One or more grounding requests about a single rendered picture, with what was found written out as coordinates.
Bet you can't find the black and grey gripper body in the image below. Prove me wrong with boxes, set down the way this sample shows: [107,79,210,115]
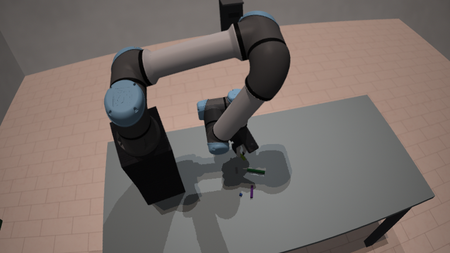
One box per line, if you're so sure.
[230,125,247,146]

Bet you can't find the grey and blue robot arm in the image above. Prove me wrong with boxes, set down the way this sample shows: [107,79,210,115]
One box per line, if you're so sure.
[104,11,291,156]

